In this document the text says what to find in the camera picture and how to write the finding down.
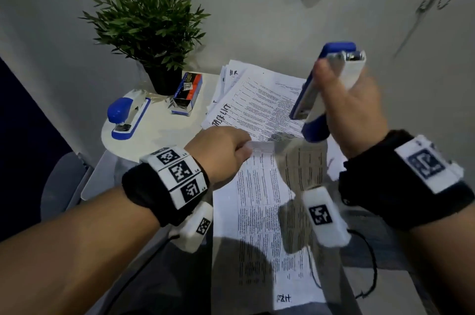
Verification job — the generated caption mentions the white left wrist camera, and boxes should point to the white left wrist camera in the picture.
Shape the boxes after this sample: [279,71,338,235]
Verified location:
[169,201,214,254]

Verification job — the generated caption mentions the black wrist strap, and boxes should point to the black wrist strap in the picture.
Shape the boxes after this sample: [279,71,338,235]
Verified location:
[338,129,475,232]
[121,146,211,228]

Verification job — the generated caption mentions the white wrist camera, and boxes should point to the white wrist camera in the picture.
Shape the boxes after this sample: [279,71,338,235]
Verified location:
[301,186,352,249]
[169,201,214,254]

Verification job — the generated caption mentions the black right wrist strap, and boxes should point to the black right wrist strap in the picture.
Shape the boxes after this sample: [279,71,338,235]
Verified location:
[338,129,475,232]

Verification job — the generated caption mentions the blue white stapler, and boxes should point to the blue white stapler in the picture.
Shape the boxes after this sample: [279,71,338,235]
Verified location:
[289,42,367,144]
[106,90,152,141]

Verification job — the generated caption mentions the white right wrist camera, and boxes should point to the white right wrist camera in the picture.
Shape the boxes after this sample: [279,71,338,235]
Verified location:
[301,186,352,249]

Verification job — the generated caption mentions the person's right hand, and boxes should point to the person's right hand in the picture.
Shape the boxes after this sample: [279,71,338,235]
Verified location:
[313,58,390,160]

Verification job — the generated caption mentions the person's left hand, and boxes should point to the person's left hand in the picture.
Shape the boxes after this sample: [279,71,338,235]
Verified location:
[184,126,253,186]

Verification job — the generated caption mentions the person's left forearm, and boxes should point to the person's left forearm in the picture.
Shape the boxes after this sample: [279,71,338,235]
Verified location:
[0,186,161,315]

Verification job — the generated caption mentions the blue staples box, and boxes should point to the blue staples box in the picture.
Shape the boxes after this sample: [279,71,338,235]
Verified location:
[171,72,204,117]

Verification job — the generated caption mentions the green potted plant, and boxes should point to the green potted plant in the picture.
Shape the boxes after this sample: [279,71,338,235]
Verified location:
[80,0,211,97]

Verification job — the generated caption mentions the black camera cable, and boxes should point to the black camera cable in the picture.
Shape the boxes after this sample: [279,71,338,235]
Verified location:
[103,235,181,315]
[347,229,379,300]

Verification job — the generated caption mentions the black left wrist strap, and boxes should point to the black left wrist strap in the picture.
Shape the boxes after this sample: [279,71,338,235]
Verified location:
[121,146,211,228]

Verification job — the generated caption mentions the person's grey trousers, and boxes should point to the person's grey trousers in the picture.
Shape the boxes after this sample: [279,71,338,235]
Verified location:
[111,244,213,315]

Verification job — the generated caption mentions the grey round stool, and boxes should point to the grey round stool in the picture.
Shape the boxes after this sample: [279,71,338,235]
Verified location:
[40,151,90,222]

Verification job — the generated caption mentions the stack of printed papers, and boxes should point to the stack of printed papers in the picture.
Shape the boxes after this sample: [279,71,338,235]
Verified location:
[201,59,348,182]

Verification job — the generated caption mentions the printed paper bundle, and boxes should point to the printed paper bundle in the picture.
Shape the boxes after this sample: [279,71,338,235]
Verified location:
[211,140,330,312]

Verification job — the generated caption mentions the black right camera cable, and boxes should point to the black right camera cable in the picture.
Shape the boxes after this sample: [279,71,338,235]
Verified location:
[347,229,379,300]

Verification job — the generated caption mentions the black left camera cable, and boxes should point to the black left camera cable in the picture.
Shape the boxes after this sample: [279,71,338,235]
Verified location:
[103,235,181,315]

